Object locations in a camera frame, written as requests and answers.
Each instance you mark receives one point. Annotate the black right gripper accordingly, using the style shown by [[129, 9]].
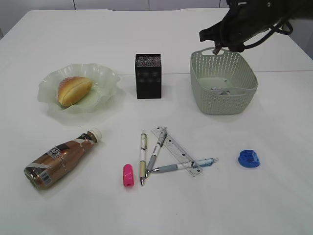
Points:
[[238, 26]]

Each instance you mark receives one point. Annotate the white pink paper ball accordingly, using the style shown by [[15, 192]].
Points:
[[220, 91]]

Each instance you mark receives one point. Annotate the golden sugared bread roll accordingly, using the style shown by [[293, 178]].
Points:
[[72, 89]]

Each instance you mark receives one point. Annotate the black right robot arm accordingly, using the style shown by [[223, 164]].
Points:
[[276, 15]]

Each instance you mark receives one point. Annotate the grey-green woven plastic basket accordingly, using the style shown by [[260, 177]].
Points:
[[228, 70]]

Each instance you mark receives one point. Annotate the black square pen holder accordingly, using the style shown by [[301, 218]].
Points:
[[148, 73]]

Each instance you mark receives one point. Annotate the pale green wavy glass plate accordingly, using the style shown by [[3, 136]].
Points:
[[104, 86]]

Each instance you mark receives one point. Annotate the white and beige pen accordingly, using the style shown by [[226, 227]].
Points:
[[143, 149]]

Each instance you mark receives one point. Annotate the grey grip patterned pen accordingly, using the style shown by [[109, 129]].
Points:
[[159, 144]]

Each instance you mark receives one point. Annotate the blue grey retractable pen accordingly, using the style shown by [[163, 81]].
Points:
[[178, 166]]

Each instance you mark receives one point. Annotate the clear plastic ruler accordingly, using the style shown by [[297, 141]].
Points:
[[183, 158]]

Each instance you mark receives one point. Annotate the blue correction tape dispenser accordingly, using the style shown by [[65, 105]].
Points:
[[249, 159]]

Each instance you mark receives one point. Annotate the pink highlighter cap eraser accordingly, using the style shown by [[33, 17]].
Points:
[[128, 175]]

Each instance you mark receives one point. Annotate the brown coffee drink bottle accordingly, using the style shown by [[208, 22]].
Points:
[[60, 160]]

